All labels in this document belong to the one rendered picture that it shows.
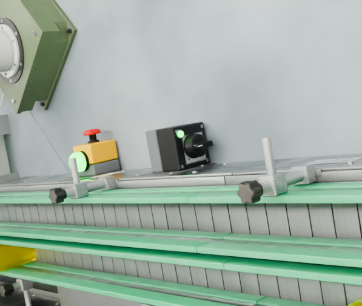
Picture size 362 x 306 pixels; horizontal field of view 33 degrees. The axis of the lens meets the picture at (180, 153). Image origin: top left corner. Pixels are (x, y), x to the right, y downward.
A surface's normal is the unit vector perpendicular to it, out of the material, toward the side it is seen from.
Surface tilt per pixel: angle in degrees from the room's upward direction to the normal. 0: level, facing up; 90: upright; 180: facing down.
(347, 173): 0
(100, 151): 90
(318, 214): 0
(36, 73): 90
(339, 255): 90
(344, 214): 0
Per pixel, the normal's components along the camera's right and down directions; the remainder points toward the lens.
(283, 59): -0.73, 0.17
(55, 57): 0.55, 0.72
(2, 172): 0.66, -0.06
